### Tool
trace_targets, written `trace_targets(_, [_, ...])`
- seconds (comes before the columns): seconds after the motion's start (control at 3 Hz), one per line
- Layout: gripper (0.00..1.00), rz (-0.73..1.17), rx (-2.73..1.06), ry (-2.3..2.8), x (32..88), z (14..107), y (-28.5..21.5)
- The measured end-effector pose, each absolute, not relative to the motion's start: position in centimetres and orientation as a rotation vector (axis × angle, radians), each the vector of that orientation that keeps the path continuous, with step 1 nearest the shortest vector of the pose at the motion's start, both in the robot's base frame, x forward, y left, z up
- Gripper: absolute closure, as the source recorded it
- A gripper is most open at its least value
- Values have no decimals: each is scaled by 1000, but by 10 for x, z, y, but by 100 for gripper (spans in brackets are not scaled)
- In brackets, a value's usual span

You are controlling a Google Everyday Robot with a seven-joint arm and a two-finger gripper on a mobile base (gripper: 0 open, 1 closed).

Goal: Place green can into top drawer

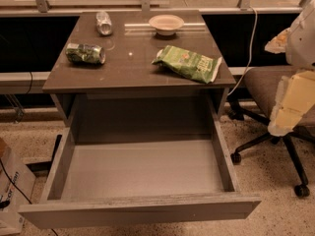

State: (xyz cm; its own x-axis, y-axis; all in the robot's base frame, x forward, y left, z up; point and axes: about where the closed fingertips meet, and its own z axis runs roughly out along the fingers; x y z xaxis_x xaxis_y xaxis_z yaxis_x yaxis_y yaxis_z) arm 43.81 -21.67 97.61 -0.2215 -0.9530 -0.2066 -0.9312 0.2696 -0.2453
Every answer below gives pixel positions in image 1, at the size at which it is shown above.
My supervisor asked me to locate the white paper bowl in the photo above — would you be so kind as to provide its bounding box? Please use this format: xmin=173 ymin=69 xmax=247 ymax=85
xmin=149 ymin=15 xmax=184 ymax=36

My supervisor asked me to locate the white hanging cable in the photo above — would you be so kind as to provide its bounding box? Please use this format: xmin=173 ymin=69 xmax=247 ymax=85
xmin=227 ymin=6 xmax=259 ymax=97

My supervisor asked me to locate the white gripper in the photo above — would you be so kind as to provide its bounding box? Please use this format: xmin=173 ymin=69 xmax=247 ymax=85
xmin=265 ymin=0 xmax=315 ymax=137

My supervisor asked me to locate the brown office chair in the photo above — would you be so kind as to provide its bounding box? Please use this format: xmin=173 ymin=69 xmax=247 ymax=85
xmin=229 ymin=66 xmax=315 ymax=198

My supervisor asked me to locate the cardboard box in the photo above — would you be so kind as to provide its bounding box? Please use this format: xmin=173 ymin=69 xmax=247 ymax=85
xmin=0 ymin=139 xmax=35 ymax=236

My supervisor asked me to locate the green chip bag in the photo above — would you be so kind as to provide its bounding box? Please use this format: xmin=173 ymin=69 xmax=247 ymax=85
xmin=153 ymin=45 xmax=222 ymax=84

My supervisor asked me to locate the open grey top drawer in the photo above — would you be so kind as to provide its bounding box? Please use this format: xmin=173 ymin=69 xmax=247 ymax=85
xmin=20 ymin=95 xmax=261 ymax=229

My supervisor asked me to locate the green soda can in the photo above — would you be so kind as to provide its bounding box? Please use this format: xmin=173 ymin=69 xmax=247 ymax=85
xmin=65 ymin=43 xmax=105 ymax=65

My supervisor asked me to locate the silver crushed can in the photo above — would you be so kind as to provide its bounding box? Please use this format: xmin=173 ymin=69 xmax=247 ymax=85
xmin=95 ymin=11 xmax=112 ymax=35

